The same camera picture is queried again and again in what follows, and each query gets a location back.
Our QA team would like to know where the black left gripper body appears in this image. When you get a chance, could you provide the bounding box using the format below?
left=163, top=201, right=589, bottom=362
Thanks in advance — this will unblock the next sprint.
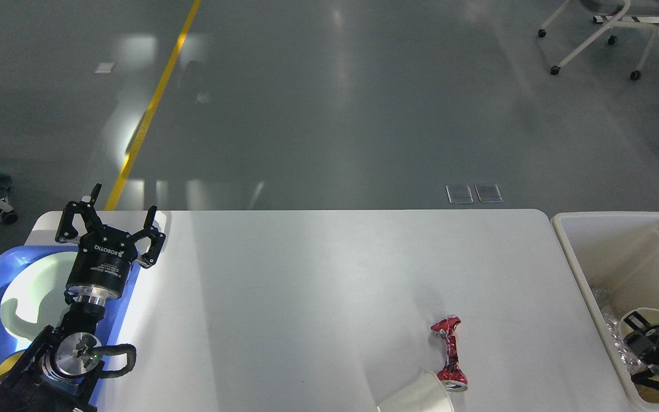
left=66, top=236, right=138, bottom=300

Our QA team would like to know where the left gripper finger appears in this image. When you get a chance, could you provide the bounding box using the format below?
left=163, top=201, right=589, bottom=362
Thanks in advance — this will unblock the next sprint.
left=55, top=183, right=104, bottom=244
left=130, top=205, right=166, bottom=268

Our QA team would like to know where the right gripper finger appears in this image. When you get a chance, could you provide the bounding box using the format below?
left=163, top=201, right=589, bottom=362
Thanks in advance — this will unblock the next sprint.
left=626, top=311, right=659, bottom=335
left=624, top=332, right=658, bottom=362

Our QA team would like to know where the foil sheet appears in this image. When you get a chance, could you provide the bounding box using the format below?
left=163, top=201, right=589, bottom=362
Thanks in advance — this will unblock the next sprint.
left=601, top=303, right=644, bottom=375

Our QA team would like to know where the dark grey mug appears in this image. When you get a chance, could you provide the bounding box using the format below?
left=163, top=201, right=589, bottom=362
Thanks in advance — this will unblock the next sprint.
left=0, top=350, right=25, bottom=383

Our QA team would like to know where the crushed red soda can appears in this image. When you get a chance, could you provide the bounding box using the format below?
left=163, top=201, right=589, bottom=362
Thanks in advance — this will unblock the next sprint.
left=430, top=315, right=469, bottom=392

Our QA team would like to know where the white paper cup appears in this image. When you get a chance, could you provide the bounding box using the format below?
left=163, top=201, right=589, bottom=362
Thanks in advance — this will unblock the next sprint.
left=618, top=307, right=659, bottom=338
left=376, top=370, right=455, bottom=411

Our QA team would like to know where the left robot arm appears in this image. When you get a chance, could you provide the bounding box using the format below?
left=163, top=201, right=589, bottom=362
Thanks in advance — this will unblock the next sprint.
left=0, top=184, right=166, bottom=411

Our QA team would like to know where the beige waste bin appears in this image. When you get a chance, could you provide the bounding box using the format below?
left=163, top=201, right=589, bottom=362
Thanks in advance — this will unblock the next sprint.
left=551, top=211, right=659, bottom=411

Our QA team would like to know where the floor outlet cover right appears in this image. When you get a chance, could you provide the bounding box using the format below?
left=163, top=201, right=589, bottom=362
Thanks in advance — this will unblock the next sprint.
left=474, top=184, right=504, bottom=204

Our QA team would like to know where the floor outlet cover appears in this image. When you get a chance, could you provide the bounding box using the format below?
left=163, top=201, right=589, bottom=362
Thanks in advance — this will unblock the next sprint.
left=474, top=184, right=504, bottom=204
left=446, top=184, right=475, bottom=204

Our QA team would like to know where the floor outlet cover left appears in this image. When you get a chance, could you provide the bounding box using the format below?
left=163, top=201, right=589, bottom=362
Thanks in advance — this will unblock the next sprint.
left=446, top=184, right=475, bottom=204

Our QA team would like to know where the white office chair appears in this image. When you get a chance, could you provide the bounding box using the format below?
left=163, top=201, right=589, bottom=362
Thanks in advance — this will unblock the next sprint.
left=549, top=1, right=659, bottom=81

